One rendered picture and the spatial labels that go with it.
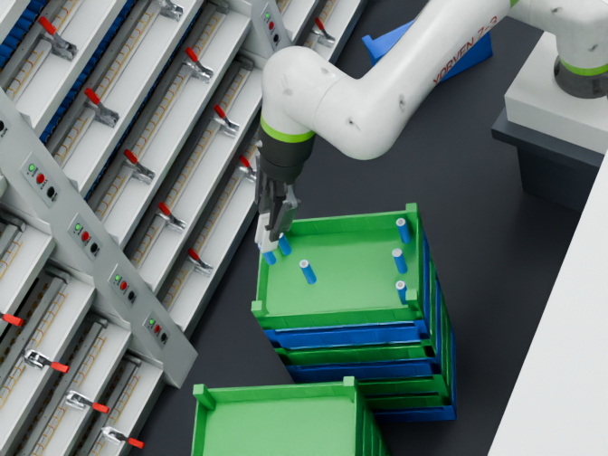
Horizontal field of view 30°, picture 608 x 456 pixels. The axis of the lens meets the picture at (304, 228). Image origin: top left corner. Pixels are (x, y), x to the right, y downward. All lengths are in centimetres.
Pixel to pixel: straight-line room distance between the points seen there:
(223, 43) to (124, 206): 44
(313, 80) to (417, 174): 112
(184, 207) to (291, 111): 82
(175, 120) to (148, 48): 20
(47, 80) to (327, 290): 63
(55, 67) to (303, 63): 51
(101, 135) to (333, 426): 69
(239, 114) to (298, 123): 86
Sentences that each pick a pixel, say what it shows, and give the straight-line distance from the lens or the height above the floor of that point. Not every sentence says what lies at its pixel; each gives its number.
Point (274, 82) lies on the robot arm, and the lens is 173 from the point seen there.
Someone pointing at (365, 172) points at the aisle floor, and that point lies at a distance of 283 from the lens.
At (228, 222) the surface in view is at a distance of 270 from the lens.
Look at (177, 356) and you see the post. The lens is 261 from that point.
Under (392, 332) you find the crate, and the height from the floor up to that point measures 44.
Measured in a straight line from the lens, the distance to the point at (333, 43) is 295.
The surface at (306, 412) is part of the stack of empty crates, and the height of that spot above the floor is 40.
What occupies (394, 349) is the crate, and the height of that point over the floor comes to 36.
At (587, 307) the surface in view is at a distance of 64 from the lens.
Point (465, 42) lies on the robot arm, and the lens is 180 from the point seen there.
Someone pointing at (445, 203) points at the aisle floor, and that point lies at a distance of 274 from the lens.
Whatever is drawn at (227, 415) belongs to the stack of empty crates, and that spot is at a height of 40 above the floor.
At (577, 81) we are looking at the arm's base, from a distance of 240.
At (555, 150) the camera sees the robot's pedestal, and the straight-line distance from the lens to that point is 245.
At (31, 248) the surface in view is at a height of 71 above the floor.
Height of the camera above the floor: 229
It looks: 56 degrees down
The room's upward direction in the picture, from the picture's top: 25 degrees counter-clockwise
